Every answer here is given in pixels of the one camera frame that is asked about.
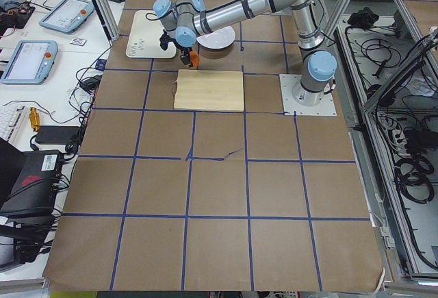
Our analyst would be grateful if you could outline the orange fruit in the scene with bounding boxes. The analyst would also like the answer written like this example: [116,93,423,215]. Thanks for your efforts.
[189,51,200,68]

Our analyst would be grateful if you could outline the black power adapter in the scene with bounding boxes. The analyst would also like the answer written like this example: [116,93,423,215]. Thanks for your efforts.
[35,125,79,145]

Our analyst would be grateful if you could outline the white keyboard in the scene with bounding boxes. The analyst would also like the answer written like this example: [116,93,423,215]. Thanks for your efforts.
[1,104,29,144]

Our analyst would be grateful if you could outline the black cloth item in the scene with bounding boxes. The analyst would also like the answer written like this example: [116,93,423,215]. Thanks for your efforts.
[347,7,379,29]

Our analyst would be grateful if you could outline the white ceramic plate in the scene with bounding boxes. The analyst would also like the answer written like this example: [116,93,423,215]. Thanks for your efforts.
[197,26,235,50]

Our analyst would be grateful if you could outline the black computer box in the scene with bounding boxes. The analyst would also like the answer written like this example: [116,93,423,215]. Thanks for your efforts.
[1,150,69,219]

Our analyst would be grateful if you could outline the aluminium frame post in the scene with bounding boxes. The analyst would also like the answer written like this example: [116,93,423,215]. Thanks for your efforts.
[91,0,120,42]

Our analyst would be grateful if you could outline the yellow metal tool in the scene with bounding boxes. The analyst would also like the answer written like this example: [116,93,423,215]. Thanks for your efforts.
[29,107,40,132]

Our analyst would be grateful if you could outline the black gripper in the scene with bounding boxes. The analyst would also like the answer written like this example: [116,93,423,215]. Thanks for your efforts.
[159,30,194,68]

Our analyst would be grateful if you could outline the cream bear tray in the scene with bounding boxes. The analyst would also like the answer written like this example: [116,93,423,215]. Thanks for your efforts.
[125,10,177,59]

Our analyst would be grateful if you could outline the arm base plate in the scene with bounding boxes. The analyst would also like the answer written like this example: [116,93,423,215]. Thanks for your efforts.
[279,74,337,116]

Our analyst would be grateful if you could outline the near teach pendant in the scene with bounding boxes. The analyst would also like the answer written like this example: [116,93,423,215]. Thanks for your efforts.
[1,40,58,85]

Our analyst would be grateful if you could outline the far teach pendant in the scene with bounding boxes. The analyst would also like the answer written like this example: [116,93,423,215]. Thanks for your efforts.
[39,0,94,34]

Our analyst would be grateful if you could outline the bamboo cutting board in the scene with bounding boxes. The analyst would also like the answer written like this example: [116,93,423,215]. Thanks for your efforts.
[174,69,244,112]

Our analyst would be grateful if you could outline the teach pendant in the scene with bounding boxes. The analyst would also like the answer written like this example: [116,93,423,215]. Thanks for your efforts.
[1,40,58,85]
[39,0,94,34]

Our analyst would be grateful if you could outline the black cable bundle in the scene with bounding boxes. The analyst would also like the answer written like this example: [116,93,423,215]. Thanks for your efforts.
[393,157,433,205]

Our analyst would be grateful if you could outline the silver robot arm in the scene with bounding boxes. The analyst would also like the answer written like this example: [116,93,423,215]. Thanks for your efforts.
[153,0,337,107]

